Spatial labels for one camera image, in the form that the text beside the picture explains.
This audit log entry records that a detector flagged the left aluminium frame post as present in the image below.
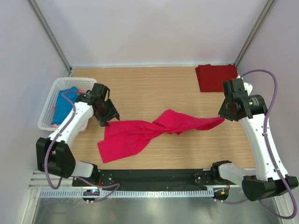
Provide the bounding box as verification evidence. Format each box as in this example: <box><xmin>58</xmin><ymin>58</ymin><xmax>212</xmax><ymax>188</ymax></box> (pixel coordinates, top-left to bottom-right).
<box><xmin>28</xmin><ymin>0</ymin><xmax>72</xmax><ymax>76</ymax></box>

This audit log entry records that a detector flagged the folded dark red t shirt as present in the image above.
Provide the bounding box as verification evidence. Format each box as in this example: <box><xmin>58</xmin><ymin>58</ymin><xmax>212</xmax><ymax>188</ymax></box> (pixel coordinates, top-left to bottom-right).
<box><xmin>195</xmin><ymin>64</ymin><xmax>237</xmax><ymax>92</ymax></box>

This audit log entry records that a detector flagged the white slotted cable duct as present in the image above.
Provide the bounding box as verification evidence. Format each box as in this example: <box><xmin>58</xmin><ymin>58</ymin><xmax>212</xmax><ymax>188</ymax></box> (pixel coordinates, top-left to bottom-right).
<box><xmin>40</xmin><ymin>189</ymin><xmax>214</xmax><ymax>198</ymax></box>

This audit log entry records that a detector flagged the aluminium front rail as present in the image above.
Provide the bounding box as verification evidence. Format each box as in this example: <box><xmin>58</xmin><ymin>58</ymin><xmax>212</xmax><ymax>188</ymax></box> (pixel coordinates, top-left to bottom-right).
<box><xmin>28</xmin><ymin>169</ymin><xmax>75</xmax><ymax>189</ymax></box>

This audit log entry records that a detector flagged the purple cable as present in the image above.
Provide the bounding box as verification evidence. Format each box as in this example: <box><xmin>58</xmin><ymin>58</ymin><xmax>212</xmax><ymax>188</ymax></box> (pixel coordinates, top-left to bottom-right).
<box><xmin>219</xmin><ymin>69</ymin><xmax>298</xmax><ymax>220</ymax></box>
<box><xmin>44</xmin><ymin>90</ymin><xmax>120</xmax><ymax>203</ymax></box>

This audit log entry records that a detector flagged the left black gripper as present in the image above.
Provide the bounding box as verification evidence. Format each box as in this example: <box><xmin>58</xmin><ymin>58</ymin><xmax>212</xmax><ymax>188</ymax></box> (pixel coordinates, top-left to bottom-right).
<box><xmin>95</xmin><ymin>99</ymin><xmax>119</xmax><ymax>127</ymax></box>

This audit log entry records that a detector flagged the aluminium frame post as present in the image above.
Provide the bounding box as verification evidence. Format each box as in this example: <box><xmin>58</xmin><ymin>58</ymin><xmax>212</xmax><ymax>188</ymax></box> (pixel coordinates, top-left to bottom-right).
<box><xmin>28</xmin><ymin>0</ymin><xmax>72</xmax><ymax>76</ymax></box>
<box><xmin>234</xmin><ymin>0</ymin><xmax>277</xmax><ymax>67</ymax></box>

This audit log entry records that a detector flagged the right aluminium frame post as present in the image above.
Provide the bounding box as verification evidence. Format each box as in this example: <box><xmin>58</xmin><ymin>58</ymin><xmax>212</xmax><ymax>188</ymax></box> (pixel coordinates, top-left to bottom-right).
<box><xmin>234</xmin><ymin>0</ymin><xmax>277</xmax><ymax>67</ymax></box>

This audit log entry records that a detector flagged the magenta pink t shirt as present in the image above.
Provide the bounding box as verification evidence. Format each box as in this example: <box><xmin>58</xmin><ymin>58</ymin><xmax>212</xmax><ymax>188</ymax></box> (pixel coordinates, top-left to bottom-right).
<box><xmin>98</xmin><ymin>109</ymin><xmax>224</xmax><ymax>163</ymax></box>

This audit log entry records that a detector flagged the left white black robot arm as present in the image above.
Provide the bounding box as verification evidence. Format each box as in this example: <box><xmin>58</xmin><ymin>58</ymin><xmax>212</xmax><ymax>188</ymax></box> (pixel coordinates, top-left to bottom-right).
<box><xmin>36</xmin><ymin>83</ymin><xmax>120</xmax><ymax>189</ymax></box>

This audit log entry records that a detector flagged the blue t shirt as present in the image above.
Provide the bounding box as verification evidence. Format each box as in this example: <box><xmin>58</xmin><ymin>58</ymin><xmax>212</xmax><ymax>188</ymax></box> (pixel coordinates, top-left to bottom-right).
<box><xmin>50</xmin><ymin>86</ymin><xmax>81</xmax><ymax>126</ymax></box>

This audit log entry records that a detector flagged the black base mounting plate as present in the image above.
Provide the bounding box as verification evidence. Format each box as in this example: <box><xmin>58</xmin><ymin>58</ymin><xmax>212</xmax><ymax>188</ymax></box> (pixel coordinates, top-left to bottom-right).
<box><xmin>86</xmin><ymin>169</ymin><xmax>234</xmax><ymax>191</ymax></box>

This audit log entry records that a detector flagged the white perforated plastic basket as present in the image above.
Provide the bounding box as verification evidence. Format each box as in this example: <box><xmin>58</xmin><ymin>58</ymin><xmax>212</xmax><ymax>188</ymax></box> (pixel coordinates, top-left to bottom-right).
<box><xmin>38</xmin><ymin>77</ymin><xmax>97</xmax><ymax>132</ymax></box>

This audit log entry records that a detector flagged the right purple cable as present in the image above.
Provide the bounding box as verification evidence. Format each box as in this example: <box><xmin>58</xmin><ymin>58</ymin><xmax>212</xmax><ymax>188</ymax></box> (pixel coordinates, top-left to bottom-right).
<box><xmin>219</xmin><ymin>69</ymin><xmax>298</xmax><ymax>220</ymax></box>

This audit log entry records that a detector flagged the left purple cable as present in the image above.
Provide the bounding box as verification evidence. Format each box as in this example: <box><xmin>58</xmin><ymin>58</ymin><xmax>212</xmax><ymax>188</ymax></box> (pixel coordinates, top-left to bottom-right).
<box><xmin>44</xmin><ymin>90</ymin><xmax>120</xmax><ymax>203</ymax></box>

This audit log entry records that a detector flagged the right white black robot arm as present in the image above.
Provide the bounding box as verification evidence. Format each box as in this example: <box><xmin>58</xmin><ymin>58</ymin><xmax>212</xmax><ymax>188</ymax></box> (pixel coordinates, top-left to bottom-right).
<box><xmin>210</xmin><ymin>78</ymin><xmax>299</xmax><ymax>201</ymax></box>

